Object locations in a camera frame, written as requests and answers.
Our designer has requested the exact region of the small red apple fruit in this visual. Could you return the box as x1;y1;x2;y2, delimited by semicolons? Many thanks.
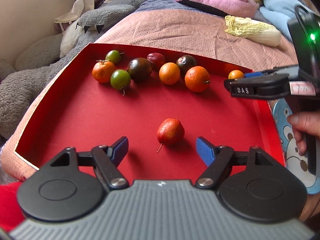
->
156;118;185;153

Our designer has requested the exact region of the red shallow box tray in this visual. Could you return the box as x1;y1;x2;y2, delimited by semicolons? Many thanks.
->
15;43;284;180

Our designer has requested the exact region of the green tomato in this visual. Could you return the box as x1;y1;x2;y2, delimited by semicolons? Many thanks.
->
110;69;131;95
105;50;123;64

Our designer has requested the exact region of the pink dotted bedspread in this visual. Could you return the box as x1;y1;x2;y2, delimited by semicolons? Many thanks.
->
1;0;297;182

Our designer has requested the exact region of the white tote bag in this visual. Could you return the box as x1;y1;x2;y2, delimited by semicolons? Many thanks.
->
54;0;94;33

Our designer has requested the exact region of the green tomato back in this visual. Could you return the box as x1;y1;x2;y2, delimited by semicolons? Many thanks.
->
105;50;123;64

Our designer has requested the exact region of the dark red plum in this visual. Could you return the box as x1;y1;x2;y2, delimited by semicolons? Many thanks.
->
146;53;166;71

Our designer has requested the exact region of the dark tomato small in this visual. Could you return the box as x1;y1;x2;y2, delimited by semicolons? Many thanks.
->
176;55;196;76

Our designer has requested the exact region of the napa cabbage plush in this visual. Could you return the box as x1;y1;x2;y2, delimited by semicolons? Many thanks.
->
225;15;281;47

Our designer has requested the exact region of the small orange kumquat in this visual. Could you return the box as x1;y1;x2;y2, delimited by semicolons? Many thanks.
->
228;70;245;79

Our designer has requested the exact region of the dark tomato large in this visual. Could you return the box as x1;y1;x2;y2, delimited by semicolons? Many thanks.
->
127;57;153;82

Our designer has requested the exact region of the right hand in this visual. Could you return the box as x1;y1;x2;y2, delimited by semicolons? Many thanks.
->
287;111;320;155

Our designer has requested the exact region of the grey plush toy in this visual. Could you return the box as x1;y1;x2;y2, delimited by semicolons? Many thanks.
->
1;0;147;139

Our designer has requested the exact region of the red sleeve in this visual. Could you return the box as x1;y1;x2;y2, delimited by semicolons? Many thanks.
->
0;182;24;231

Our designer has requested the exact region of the round orange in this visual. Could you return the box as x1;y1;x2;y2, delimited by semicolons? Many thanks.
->
159;62;180;85

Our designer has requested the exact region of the light blue blanket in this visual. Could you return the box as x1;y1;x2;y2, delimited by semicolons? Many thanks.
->
259;0;313;42

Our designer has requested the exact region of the mandarin with leafy stem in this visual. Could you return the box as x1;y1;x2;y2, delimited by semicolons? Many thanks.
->
92;61;116;83

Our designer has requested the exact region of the green tomato front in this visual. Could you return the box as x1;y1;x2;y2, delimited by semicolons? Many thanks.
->
110;69;131;95

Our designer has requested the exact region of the large orange with stem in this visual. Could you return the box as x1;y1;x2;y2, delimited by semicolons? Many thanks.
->
184;66;211;93

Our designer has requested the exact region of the blue cartoon plate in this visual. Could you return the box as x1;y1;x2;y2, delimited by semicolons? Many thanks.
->
272;99;319;194

